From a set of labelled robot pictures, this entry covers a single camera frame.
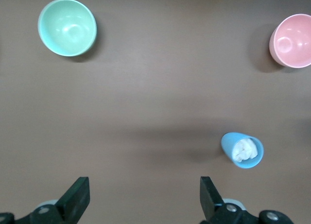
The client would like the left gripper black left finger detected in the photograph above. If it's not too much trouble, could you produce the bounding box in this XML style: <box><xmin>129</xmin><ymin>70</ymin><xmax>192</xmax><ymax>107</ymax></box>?
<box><xmin>0</xmin><ymin>176</ymin><xmax>91</xmax><ymax>224</ymax></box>

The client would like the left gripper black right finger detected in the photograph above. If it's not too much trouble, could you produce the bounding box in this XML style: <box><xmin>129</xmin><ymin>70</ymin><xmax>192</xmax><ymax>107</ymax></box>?
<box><xmin>199</xmin><ymin>176</ymin><xmax>296</xmax><ymax>224</ymax></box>

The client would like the blue plastic cup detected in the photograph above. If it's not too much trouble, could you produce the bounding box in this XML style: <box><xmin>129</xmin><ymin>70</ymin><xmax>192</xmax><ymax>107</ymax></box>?
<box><xmin>220</xmin><ymin>132</ymin><xmax>264</xmax><ymax>170</ymax></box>

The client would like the white crumpled paper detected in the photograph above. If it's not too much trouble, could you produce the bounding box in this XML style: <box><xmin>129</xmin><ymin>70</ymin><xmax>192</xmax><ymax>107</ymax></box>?
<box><xmin>232</xmin><ymin>138</ymin><xmax>258</xmax><ymax>162</ymax></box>

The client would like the brown table mat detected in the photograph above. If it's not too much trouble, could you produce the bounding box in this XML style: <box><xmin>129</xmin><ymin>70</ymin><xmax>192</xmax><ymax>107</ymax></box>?
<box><xmin>0</xmin><ymin>0</ymin><xmax>311</xmax><ymax>224</ymax></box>

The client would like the mint green bowl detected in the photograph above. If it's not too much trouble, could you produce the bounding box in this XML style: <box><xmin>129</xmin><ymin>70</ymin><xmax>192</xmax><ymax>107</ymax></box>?
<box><xmin>37</xmin><ymin>0</ymin><xmax>98</xmax><ymax>57</ymax></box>

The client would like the pink bowl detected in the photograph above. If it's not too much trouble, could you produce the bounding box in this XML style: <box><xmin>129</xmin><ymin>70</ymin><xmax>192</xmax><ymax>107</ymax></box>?
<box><xmin>269</xmin><ymin>14</ymin><xmax>311</xmax><ymax>69</ymax></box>

